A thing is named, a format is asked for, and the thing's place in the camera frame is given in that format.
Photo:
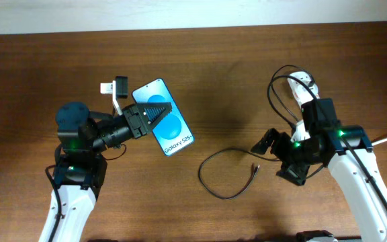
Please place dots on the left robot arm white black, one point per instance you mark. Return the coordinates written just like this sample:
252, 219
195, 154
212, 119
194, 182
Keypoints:
79, 170

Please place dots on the blue Galaxy smartphone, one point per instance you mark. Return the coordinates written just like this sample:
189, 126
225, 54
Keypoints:
172, 132

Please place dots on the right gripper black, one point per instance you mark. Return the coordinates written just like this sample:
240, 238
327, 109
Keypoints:
295, 173

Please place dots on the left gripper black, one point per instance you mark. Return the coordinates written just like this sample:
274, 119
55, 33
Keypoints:
134, 115

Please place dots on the white power strip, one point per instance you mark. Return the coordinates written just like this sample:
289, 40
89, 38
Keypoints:
300, 93

